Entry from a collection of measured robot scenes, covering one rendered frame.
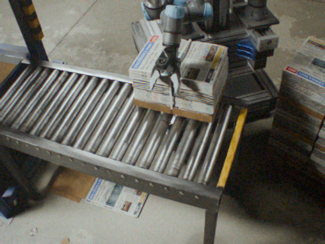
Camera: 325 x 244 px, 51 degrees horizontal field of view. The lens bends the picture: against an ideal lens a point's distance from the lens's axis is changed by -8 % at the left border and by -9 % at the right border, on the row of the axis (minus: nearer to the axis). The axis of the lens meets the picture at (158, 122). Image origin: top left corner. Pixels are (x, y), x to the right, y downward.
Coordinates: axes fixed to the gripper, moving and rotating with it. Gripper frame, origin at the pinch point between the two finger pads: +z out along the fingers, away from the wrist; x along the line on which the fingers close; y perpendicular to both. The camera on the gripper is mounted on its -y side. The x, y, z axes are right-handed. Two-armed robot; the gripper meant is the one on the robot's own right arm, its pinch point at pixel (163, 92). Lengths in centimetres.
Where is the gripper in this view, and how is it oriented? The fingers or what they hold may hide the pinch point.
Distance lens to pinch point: 148.6
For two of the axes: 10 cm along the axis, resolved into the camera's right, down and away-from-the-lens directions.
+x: -9.3, -2.2, 3.0
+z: -1.1, 9.3, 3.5
